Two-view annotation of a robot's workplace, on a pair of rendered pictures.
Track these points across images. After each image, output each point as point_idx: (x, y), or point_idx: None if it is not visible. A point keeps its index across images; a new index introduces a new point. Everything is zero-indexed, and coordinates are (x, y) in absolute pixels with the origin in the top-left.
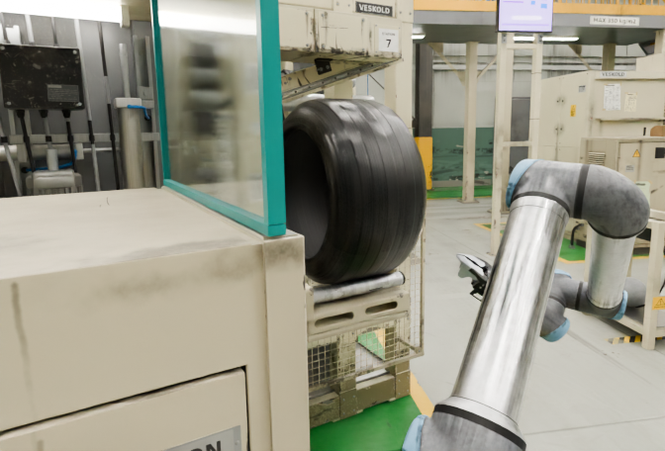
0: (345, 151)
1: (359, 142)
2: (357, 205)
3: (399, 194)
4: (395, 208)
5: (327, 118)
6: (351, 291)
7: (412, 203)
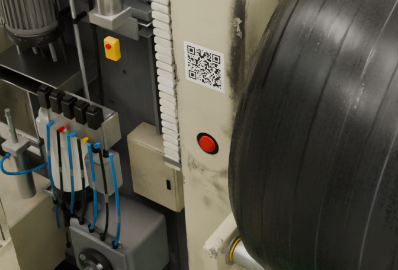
0: (249, 103)
1: (273, 102)
2: (236, 203)
3: (318, 237)
4: (307, 252)
5: (283, 9)
6: None
7: (349, 267)
